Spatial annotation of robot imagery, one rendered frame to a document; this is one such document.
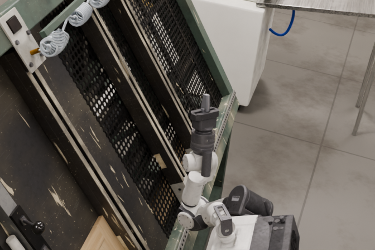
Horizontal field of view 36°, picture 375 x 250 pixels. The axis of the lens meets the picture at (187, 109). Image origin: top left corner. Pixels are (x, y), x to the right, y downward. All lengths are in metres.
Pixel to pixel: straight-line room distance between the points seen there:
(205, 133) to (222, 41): 2.60
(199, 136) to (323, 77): 3.74
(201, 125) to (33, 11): 0.69
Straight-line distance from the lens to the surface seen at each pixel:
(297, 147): 4.67
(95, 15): 2.32
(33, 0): 1.98
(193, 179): 2.16
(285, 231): 1.90
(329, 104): 5.30
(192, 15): 3.26
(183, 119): 2.73
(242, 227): 1.95
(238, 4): 4.50
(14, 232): 1.77
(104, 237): 2.11
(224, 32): 4.57
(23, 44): 1.85
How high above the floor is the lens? 2.73
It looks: 34 degrees down
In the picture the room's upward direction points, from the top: 6 degrees clockwise
